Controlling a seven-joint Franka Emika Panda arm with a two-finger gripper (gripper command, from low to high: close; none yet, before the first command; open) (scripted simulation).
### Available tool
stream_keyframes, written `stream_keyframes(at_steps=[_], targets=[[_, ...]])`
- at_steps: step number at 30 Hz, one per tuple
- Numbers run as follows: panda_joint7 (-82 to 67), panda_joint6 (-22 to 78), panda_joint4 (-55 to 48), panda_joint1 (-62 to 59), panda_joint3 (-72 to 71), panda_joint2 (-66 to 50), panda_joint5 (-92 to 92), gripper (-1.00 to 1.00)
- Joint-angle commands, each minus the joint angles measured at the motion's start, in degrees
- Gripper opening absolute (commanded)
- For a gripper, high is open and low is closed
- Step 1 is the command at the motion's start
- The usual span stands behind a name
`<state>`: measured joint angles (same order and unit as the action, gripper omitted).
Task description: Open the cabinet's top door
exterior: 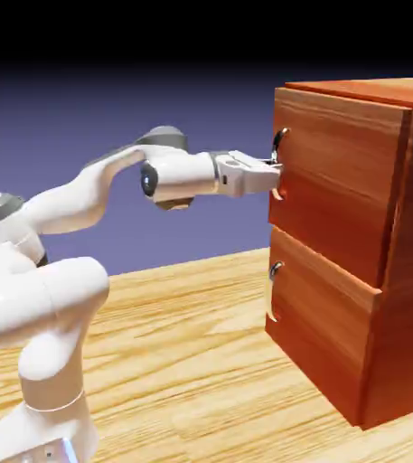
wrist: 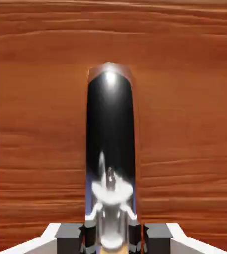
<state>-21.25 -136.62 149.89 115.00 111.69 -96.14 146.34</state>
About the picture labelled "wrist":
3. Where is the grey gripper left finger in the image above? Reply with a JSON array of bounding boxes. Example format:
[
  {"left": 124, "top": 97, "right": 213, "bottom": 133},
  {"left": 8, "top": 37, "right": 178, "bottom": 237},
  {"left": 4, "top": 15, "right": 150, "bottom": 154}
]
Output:
[{"left": 0, "top": 223, "right": 86, "bottom": 254}]

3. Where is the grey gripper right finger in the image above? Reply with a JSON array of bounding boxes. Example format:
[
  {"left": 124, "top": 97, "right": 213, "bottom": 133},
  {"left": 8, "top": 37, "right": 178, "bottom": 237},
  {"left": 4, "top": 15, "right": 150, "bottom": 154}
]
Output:
[{"left": 143, "top": 223, "right": 227, "bottom": 254}]

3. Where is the curved shiny metal handle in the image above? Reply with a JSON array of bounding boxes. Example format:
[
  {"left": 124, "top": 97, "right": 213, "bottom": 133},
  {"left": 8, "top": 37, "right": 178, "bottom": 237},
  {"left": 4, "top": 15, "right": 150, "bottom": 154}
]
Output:
[{"left": 84, "top": 61, "right": 142, "bottom": 254}]

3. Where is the reddish wooden cabinet door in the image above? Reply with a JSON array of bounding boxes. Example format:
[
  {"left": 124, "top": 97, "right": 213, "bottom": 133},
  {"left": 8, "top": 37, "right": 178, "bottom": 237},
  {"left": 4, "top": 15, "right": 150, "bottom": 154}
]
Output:
[{"left": 0, "top": 0, "right": 227, "bottom": 254}]

